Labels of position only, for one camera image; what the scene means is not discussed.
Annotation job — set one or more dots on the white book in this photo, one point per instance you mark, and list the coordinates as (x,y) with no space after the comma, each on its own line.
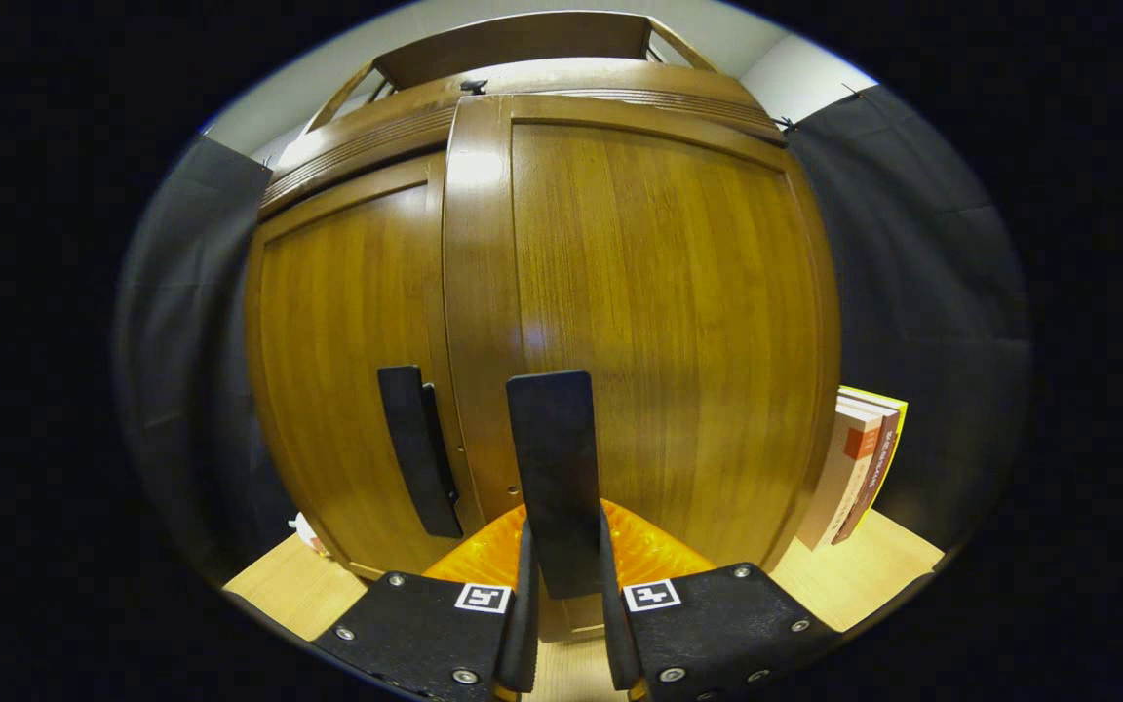
(839,478)

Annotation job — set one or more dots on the brown book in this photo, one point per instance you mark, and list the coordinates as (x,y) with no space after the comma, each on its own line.
(875,478)

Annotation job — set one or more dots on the wooden cabinet drawer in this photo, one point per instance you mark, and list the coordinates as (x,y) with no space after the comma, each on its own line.
(406,99)

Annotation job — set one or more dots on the black backdrop cloth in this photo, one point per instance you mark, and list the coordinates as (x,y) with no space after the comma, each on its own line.
(932,292)

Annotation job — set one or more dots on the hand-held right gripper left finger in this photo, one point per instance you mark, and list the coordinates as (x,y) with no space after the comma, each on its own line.
(521,634)

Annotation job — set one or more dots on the wooden double-door shoe cabinet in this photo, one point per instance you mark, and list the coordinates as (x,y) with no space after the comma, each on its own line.
(376,148)

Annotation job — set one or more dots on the white crumpled bag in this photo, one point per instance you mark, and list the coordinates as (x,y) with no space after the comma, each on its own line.
(306,533)

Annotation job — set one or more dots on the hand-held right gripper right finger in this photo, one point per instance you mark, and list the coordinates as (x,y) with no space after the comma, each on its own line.
(620,643)

